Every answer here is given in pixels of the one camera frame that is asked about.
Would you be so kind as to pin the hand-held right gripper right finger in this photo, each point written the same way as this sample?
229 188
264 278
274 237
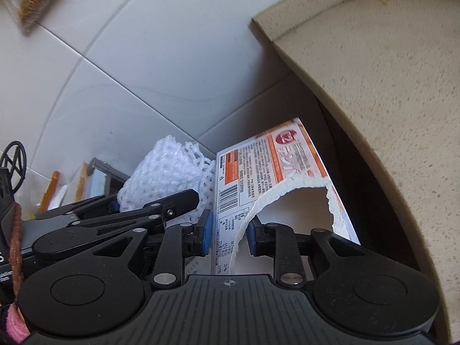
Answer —
255 237

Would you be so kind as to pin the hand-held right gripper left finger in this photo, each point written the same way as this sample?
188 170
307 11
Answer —
204 231

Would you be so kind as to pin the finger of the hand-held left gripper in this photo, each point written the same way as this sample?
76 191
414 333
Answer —
172 205
79 208

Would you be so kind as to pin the large white foam fruit net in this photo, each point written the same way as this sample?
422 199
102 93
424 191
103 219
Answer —
161 169

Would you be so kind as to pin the torn orange white cardboard box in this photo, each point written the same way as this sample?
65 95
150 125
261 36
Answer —
273 158

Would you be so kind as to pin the orange stick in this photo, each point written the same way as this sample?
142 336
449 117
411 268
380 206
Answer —
52 187

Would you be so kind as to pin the grey framed panel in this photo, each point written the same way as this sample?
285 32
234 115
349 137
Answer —
107 176

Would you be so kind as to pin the dark brown cabinet panel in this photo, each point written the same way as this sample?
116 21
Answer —
359 187

